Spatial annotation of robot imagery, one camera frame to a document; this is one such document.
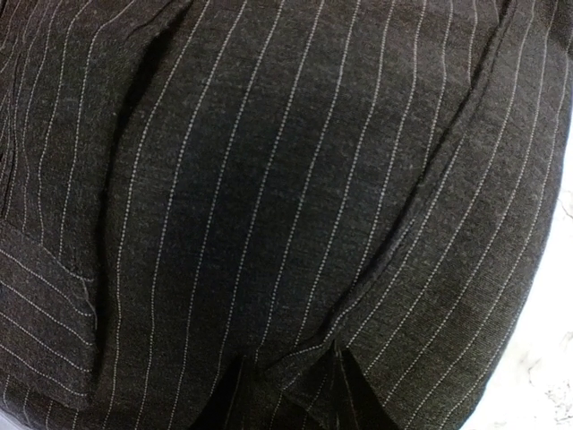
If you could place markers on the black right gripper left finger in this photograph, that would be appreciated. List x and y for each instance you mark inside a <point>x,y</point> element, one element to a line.
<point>230,404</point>

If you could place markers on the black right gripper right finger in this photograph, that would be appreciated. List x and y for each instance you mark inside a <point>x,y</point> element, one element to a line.
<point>354,405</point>

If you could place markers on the black pinstriped long sleeve shirt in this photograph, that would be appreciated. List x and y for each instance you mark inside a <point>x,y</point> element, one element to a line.
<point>186,182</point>

